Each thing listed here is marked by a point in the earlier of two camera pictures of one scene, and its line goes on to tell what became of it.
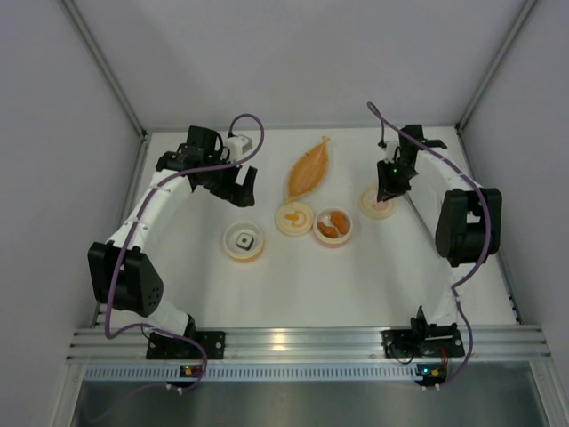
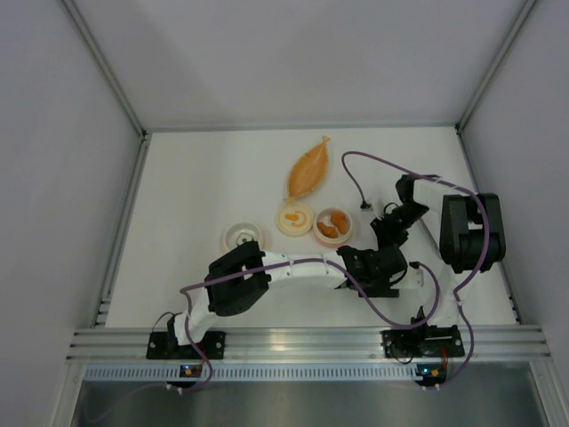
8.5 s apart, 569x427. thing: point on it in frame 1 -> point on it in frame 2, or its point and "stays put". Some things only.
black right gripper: x=391 y=176 -> x=391 y=225
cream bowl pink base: x=324 y=215 stays put
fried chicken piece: x=339 y=219 stays put
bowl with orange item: x=294 y=219 stays put
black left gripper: x=227 y=187 -> x=384 y=265
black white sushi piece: x=244 y=241 stays put
